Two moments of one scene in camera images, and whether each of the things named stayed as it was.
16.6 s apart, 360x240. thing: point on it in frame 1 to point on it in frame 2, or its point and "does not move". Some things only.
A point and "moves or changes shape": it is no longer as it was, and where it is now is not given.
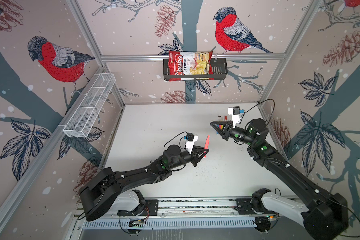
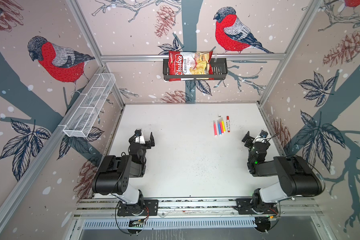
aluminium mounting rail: (174, 207) does not move
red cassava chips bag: (190, 63) does not move
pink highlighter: (206, 144) moves or changes shape
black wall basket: (220, 71) does not move
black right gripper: (225, 134) to (249, 140)
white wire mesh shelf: (89, 105) does not move
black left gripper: (195, 153) to (148, 144)
